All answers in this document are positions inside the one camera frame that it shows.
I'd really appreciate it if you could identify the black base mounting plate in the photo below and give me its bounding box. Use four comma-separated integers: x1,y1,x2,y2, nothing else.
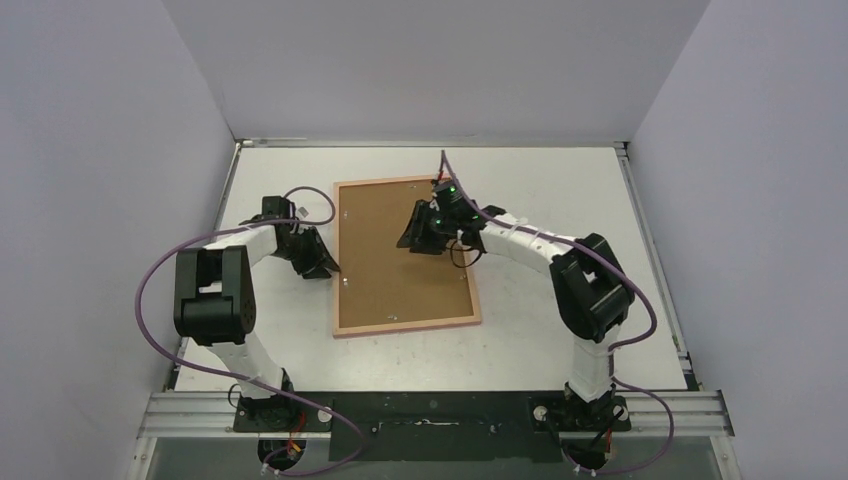
258,392,628,469

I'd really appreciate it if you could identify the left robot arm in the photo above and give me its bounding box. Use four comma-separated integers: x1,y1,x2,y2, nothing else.
174,195,340,431

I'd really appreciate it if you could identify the brown backing board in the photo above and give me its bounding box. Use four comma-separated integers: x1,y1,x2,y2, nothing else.
337,180,476,330

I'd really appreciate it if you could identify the pink wooden photo frame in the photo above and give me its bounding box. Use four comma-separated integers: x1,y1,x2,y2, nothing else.
331,174,484,340

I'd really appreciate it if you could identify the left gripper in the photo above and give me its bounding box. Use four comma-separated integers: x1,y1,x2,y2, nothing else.
273,227,338,279

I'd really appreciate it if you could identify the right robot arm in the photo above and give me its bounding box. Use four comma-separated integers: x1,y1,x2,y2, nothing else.
397,180,635,432

